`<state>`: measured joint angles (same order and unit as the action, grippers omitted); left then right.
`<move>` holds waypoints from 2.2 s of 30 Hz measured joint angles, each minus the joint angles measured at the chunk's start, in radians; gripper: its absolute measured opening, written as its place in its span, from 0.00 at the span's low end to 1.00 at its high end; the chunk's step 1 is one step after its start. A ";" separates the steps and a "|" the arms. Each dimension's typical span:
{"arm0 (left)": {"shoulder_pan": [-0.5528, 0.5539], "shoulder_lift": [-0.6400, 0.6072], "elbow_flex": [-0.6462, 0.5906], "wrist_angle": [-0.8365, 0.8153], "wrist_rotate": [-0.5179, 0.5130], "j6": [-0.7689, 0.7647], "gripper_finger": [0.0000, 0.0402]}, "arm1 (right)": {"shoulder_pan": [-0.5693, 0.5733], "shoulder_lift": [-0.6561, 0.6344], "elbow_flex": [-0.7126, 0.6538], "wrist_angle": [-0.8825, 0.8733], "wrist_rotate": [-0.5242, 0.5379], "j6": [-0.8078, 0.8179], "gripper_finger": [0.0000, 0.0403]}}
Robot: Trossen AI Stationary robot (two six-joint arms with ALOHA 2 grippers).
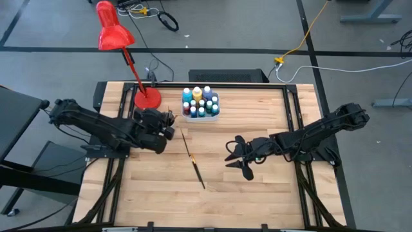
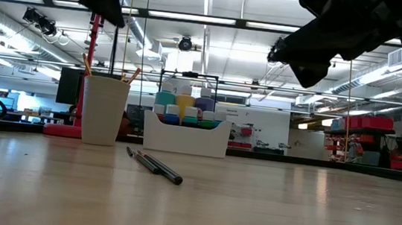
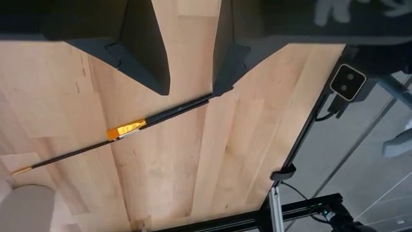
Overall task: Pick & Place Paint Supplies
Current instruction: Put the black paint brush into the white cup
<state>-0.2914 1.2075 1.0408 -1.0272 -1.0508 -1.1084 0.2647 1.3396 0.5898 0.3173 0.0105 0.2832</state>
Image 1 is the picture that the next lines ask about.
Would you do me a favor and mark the black table clamp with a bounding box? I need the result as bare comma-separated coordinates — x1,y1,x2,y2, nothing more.
146,67,159,84

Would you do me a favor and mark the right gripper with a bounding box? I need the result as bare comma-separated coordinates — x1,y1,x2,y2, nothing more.
223,135,268,181

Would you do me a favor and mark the grey desk base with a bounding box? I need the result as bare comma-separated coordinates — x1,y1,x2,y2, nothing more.
339,0,403,24

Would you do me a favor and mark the yellow extension cable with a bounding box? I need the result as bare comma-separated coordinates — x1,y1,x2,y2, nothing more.
274,0,332,64

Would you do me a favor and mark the black corner bracket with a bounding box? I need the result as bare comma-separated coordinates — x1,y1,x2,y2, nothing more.
92,81,108,113

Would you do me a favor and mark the white cable coil yellow plug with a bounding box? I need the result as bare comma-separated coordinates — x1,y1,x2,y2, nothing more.
117,3,161,19

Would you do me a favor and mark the black side table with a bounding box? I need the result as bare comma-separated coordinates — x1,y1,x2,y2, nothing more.
0,84,89,217

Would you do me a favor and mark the black hoop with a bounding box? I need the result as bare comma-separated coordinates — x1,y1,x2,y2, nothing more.
156,10,180,33

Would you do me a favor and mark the black computer case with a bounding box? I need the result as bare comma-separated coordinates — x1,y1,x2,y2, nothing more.
188,68,270,84

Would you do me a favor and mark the white plastic bin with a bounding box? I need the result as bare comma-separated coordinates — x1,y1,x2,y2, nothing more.
181,91,221,123

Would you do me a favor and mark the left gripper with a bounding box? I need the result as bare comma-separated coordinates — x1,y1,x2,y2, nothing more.
134,108,176,141

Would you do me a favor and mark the thin black paintbrush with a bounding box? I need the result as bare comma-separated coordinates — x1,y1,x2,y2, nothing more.
180,128,192,158
190,153,206,190

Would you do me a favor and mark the grey desk foot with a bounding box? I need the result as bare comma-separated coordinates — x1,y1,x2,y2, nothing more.
371,97,412,109

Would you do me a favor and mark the black lamp cord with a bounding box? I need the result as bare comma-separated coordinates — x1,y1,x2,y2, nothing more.
127,12,175,82

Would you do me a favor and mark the white floor cable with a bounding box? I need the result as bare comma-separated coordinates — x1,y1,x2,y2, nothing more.
275,58,412,84

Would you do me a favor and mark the red desk lamp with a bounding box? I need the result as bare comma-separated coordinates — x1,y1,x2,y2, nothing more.
95,0,162,113

